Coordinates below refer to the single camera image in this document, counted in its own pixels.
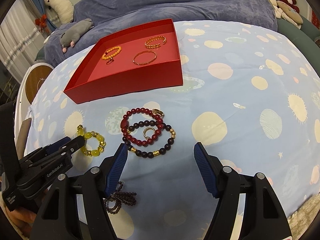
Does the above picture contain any red tassel ornament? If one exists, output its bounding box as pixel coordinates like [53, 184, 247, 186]
[34, 14, 50, 34]

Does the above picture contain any white lace curtain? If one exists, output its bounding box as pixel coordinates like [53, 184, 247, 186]
[1, 0, 50, 82]

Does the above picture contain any light blue planet bedsheet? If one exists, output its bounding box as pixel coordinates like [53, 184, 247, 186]
[27, 21, 319, 239]

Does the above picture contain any grey mouse plush toy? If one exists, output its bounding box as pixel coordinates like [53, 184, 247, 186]
[60, 18, 94, 54]

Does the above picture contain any dark bead gold-spacer bracelet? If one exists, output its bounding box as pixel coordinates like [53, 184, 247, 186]
[122, 120, 176, 159]

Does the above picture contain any white striped plush pillow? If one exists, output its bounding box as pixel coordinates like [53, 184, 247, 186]
[44, 0, 74, 24]

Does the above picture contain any red cardboard box tray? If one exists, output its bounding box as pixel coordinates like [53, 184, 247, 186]
[64, 19, 183, 104]

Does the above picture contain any gold chain-link cuff bangle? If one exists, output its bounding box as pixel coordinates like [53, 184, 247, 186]
[144, 36, 167, 49]

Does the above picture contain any green sofa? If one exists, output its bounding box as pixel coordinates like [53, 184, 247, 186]
[277, 16, 319, 72]

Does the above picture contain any yellow amber bead bracelet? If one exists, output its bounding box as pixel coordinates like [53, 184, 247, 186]
[76, 124, 107, 158]

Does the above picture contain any white round wooden stool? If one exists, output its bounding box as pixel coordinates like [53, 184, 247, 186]
[14, 62, 54, 141]

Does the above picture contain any person's left hand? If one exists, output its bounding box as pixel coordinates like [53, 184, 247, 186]
[1, 195, 36, 239]

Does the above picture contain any orange bead bracelet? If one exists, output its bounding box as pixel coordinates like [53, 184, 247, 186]
[101, 45, 123, 65]

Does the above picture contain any beige cookie plush toy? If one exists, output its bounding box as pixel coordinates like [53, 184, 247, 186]
[270, 0, 303, 29]

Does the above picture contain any purple-blue plush blanket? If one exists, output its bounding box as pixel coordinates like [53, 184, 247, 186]
[44, 0, 278, 66]

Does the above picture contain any gold hoop ring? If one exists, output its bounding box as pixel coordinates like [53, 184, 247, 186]
[142, 126, 156, 139]

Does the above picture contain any dark garnet small-bead bracelet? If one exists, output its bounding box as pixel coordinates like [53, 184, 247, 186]
[102, 181, 138, 215]

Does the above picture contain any red bead bracelet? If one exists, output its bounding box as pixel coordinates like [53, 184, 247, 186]
[120, 107, 164, 147]

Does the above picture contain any thin gold bangle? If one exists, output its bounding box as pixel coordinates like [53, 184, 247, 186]
[132, 50, 157, 66]

